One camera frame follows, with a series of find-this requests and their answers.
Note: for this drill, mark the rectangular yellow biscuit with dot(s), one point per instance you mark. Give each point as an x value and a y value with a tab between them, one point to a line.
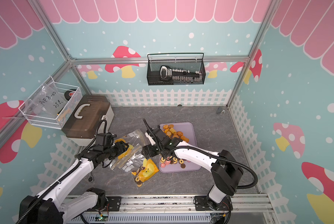
172	131

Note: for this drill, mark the black mesh wall basket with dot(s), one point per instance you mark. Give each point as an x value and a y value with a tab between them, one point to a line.
184	61

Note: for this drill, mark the lilac plastic tray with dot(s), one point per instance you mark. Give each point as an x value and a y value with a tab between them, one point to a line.
186	131

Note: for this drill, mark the black tape roll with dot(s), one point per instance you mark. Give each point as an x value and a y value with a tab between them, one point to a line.
69	93

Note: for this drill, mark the white wire wall basket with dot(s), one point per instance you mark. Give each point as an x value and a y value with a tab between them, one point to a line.
28	108

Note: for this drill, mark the small clear object in corner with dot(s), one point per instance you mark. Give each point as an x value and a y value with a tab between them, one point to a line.
220	110

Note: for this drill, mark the clear labelled plastic bag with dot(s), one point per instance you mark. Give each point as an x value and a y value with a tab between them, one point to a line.
49	101

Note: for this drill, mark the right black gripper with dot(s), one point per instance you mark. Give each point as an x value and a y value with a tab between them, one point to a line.
149	153

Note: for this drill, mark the socket wrench set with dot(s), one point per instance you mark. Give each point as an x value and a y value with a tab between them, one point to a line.
178	75

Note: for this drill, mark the aluminium front rail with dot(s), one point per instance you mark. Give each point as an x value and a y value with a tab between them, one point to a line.
158	204

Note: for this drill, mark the brown lidded storage box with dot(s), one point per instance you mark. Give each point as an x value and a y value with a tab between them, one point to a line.
82	124

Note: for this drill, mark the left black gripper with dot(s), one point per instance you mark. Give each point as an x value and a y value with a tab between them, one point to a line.
121	148

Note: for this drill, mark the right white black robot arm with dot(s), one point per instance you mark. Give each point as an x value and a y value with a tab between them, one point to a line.
228	174

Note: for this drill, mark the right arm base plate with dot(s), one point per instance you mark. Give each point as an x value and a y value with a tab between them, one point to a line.
204	203

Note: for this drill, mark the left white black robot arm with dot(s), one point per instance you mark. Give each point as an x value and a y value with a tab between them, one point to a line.
47	207

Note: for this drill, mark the ziploc bag with cookies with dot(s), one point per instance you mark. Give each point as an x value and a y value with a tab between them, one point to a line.
124	158
141	169
133	138

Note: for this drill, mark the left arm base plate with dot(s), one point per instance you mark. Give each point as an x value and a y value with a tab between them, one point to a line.
111	203

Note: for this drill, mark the pile of small ring cookies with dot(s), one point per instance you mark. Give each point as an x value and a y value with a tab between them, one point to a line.
174	162

